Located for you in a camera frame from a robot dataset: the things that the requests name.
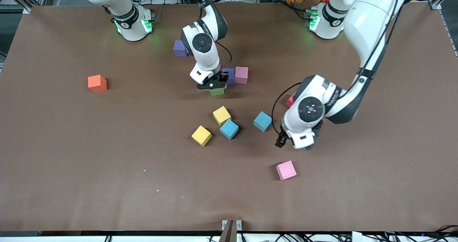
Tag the blue foam cube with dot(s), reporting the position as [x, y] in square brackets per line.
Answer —
[263, 121]
[229, 129]

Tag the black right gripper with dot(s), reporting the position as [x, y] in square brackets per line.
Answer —
[223, 78]

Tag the green foam cube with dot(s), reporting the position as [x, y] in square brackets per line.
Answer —
[217, 92]

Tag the pink foam cube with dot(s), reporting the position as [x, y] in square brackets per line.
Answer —
[286, 170]
[242, 74]

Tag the yellow foam cube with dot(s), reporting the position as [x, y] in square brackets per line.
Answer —
[201, 136]
[222, 115]

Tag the red foam cube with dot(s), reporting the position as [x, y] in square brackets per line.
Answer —
[290, 101]

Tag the metal mount bracket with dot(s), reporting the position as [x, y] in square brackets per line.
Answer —
[229, 231]

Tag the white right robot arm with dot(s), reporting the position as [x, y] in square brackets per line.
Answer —
[134, 33]

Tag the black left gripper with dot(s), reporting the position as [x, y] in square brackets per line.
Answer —
[317, 129]

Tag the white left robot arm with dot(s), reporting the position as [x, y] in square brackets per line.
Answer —
[368, 16]

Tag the orange foam cube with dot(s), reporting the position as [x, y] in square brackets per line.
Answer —
[97, 83]

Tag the purple foam cube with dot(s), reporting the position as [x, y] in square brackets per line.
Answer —
[231, 75]
[179, 49]

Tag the paper table cover sheet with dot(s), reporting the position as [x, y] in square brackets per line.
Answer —
[71, 163]

